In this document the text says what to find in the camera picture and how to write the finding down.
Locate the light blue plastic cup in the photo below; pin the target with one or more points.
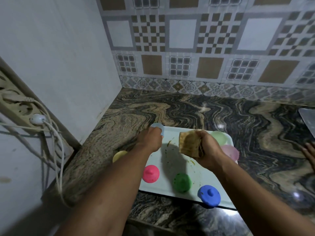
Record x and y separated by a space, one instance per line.
157 126

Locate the person's right hand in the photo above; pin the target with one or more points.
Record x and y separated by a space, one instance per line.
210 149

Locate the beige plug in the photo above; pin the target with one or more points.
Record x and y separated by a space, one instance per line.
12 96

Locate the person's left forearm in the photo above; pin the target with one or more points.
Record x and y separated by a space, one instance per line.
105 191

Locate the white rectangular tray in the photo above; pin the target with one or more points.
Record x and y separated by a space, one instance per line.
172 167

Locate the light pink plastic cup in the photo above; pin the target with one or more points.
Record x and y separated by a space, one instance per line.
231 152

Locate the pink plastic lid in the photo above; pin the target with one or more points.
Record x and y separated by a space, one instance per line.
150 174

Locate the person's right forearm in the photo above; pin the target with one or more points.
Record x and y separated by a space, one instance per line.
260 201

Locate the brown cleaning cloth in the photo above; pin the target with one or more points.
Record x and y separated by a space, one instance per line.
190 143

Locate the beige power strip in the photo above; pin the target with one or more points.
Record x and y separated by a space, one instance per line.
14 103

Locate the yellow plastic lid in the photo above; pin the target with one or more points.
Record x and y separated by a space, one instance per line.
119 155

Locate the light green plastic cup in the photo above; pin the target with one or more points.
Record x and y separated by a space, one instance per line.
220 137

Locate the blue plastic lid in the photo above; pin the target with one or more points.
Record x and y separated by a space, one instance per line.
209 196

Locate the person's left fingers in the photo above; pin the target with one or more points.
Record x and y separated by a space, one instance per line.
159 135

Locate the green plastic lid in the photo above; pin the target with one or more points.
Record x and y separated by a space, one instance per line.
182 183

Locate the white round plug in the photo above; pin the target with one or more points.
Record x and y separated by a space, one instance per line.
37 118

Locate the grey metal plate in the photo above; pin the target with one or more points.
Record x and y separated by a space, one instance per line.
308 120

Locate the person's left hand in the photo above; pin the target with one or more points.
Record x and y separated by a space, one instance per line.
149 140

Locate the person's right thumb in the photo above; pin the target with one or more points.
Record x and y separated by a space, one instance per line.
202 134

